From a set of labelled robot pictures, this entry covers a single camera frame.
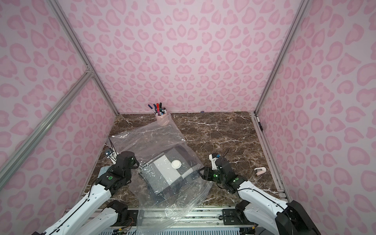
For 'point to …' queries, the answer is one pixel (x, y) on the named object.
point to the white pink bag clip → (260, 170)
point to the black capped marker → (160, 107)
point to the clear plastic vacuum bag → (156, 215)
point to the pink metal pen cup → (161, 118)
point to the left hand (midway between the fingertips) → (128, 153)
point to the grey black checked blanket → (170, 172)
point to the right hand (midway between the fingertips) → (200, 172)
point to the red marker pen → (157, 106)
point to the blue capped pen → (151, 107)
